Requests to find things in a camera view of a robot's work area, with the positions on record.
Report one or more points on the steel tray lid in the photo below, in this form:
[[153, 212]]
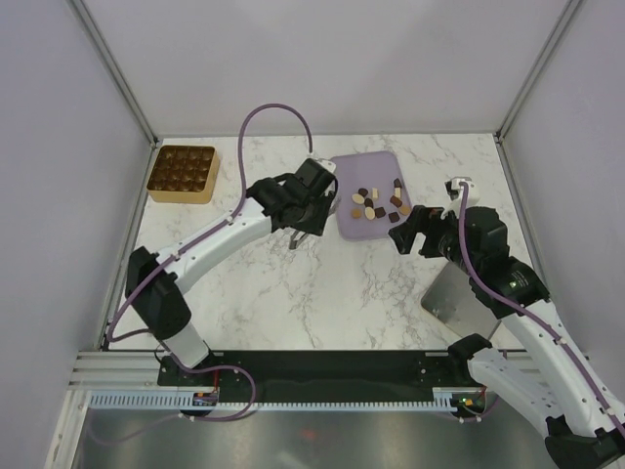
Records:
[[451, 300]]

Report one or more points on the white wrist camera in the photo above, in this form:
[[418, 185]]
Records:
[[326, 164], [459, 189]]

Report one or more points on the gold chocolate box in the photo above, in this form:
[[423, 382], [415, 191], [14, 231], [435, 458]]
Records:
[[184, 175]]

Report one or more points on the left aluminium corner post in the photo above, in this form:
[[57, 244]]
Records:
[[81, 10]]

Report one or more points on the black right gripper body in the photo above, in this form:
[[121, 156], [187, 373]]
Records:
[[442, 239]]

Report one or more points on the white slotted cable duct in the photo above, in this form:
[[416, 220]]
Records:
[[437, 401]]

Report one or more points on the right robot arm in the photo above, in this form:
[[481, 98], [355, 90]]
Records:
[[580, 420]]

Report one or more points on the steel slotted tongs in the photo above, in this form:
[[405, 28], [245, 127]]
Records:
[[298, 237]]

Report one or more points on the lilac plastic tray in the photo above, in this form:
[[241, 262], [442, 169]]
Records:
[[376, 169]]

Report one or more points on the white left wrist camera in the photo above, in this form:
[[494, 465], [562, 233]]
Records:
[[326, 164]]

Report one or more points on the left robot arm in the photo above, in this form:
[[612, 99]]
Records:
[[157, 282]]

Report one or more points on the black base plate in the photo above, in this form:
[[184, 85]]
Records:
[[349, 375]]

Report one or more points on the brown milk chocolate block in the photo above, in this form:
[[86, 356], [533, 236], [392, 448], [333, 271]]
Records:
[[395, 200]]

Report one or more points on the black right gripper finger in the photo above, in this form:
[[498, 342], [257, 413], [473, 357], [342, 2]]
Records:
[[423, 217], [403, 236]]

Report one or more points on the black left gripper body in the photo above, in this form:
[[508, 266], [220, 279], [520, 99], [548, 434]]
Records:
[[315, 217]]

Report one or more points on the aluminium corner post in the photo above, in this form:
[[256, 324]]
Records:
[[81, 10], [552, 43]]

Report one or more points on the aluminium frame rail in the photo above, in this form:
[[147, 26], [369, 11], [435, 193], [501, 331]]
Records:
[[116, 370]]

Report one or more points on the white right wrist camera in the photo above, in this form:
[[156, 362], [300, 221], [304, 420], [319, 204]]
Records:
[[459, 189]]

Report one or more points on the right aluminium corner post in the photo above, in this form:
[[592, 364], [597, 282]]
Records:
[[552, 43]]

